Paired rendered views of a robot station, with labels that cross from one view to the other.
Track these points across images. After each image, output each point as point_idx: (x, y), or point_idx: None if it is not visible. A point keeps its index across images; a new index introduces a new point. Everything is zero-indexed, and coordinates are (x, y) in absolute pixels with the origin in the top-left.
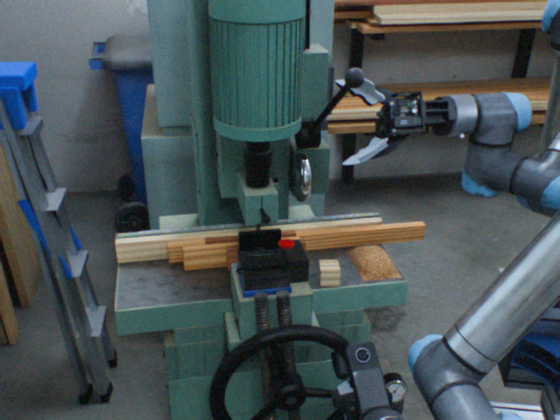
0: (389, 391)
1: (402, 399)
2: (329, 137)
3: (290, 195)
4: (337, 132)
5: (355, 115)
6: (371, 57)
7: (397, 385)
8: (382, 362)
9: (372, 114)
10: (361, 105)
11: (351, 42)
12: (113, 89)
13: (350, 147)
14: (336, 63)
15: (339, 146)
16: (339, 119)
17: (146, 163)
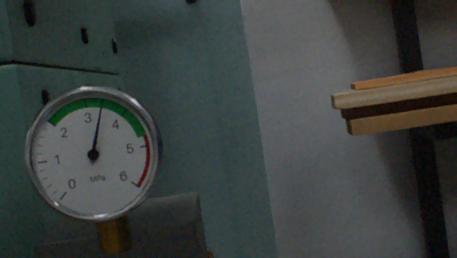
0: (70, 153)
1: (192, 250)
2: (387, 186)
3: (176, 126)
4: (370, 129)
5: (401, 92)
6: (436, 24)
7: (102, 116)
8: (175, 197)
9: (437, 86)
10: (412, 75)
11: (391, 2)
12: None
13: (431, 200)
14: (371, 43)
15: (411, 203)
16: (376, 113)
17: None
